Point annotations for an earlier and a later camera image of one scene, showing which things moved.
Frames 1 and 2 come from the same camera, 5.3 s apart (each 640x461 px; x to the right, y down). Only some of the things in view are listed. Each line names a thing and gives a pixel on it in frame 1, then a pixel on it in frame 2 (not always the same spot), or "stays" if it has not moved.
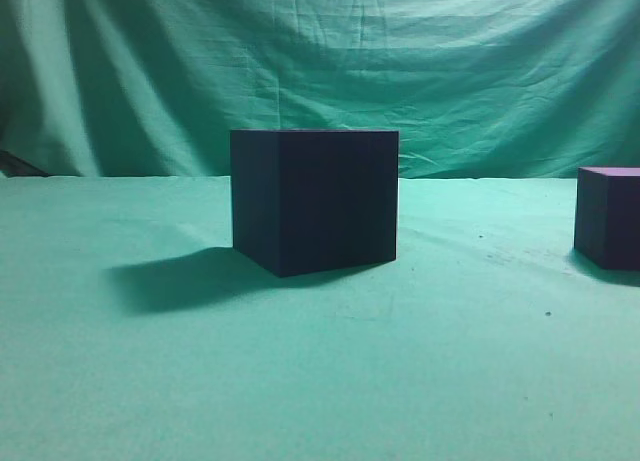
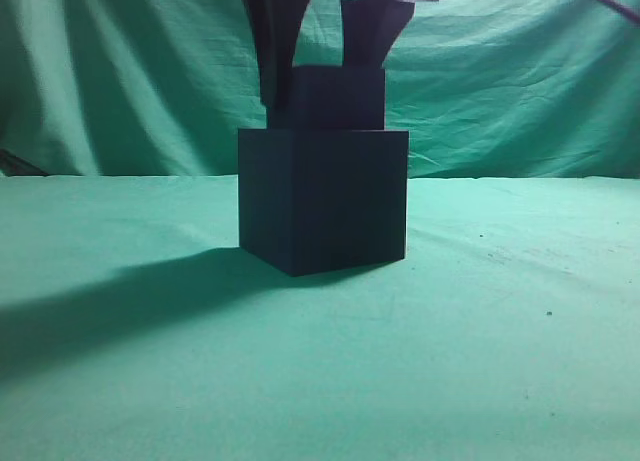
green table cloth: x=135 y=325 stays
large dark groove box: x=311 y=201 stays
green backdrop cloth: x=483 y=80 stays
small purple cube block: x=607 y=216 → x=339 y=98
